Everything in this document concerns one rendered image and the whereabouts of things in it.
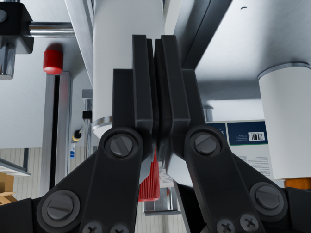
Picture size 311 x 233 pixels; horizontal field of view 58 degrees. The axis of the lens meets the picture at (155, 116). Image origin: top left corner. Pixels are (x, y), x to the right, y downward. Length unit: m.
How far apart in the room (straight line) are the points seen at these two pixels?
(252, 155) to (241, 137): 0.05
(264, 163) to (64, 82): 0.48
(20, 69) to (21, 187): 4.28
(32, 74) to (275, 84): 0.47
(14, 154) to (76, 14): 4.76
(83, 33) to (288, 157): 0.37
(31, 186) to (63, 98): 4.27
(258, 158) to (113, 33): 0.57
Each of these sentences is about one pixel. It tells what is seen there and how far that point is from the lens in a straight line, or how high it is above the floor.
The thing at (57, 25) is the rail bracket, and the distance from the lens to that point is 0.23.
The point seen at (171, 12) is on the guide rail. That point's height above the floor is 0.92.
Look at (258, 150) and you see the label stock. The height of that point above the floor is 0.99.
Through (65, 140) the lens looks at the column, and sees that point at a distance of 0.57.
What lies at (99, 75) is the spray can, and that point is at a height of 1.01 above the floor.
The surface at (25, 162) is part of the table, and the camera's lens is 4.04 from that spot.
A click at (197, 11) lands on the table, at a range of 0.44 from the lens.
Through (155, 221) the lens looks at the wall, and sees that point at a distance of 4.85.
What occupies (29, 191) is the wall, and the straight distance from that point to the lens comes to 4.83.
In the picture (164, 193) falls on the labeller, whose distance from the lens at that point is 0.94.
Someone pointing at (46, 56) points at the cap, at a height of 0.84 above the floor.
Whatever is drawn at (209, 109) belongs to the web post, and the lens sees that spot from 0.71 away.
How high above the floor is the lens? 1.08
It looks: 15 degrees down
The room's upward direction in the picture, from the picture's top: 177 degrees clockwise
